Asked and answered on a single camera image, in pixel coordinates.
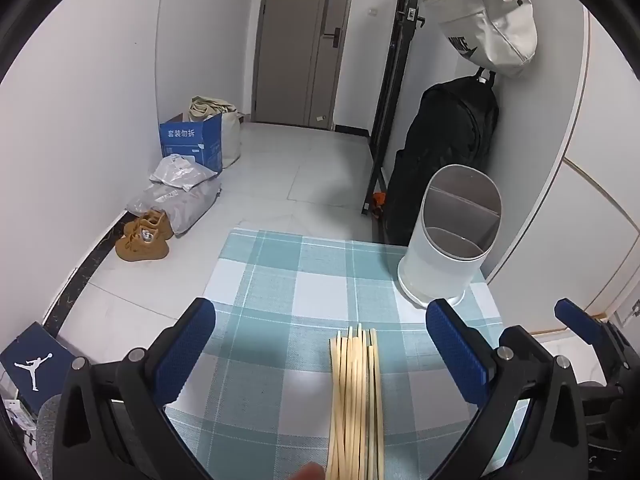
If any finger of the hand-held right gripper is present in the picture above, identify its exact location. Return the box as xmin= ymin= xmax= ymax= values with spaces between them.
xmin=554 ymin=298 xmax=633 ymax=391

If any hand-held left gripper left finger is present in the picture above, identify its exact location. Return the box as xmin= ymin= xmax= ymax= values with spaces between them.
xmin=52 ymin=297 xmax=217 ymax=480

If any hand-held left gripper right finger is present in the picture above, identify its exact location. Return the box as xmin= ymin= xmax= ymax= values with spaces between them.
xmin=425 ymin=298 xmax=601 ymax=480

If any white utensil holder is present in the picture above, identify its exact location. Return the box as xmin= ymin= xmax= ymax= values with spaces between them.
xmin=397 ymin=164 xmax=502 ymax=307

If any pile of wooden chopsticks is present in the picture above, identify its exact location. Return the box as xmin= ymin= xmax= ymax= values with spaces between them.
xmin=325 ymin=324 xmax=386 ymax=480

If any person's left hand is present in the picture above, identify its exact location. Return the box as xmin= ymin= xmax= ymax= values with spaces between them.
xmin=290 ymin=461 xmax=326 ymax=480

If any teal checked tablecloth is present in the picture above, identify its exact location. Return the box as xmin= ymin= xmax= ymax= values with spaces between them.
xmin=165 ymin=229 xmax=526 ymax=480

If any brown shoe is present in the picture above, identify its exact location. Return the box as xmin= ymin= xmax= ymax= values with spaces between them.
xmin=123 ymin=210 xmax=174 ymax=240
xmin=116 ymin=234 xmax=170 ymax=262

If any grey plastic parcel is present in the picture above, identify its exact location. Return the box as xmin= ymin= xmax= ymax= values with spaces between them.
xmin=126 ymin=178 xmax=222 ymax=237
xmin=150 ymin=154 xmax=218 ymax=192

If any dark blue shoe box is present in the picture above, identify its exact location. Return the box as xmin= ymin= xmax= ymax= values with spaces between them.
xmin=0 ymin=321 xmax=76 ymax=418

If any grey fabric seat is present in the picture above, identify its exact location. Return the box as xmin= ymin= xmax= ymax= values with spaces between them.
xmin=37 ymin=395 xmax=63 ymax=480

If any blue cardboard box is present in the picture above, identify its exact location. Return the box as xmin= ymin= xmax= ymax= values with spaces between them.
xmin=160 ymin=111 xmax=224 ymax=176

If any beige tote bag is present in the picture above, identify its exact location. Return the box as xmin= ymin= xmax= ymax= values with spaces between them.
xmin=188 ymin=95 xmax=243 ymax=169

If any black hanging bag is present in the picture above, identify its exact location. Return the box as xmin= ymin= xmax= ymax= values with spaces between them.
xmin=385 ymin=67 xmax=500 ymax=248

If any black metal rack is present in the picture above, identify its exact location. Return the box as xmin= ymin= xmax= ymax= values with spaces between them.
xmin=361 ymin=0 xmax=426 ymax=218

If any white canvas bag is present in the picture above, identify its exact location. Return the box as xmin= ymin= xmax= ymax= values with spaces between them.
xmin=416 ymin=0 xmax=538 ymax=78

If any grey brown door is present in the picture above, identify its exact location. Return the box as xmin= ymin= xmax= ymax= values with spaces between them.
xmin=248 ymin=0 xmax=358 ymax=131

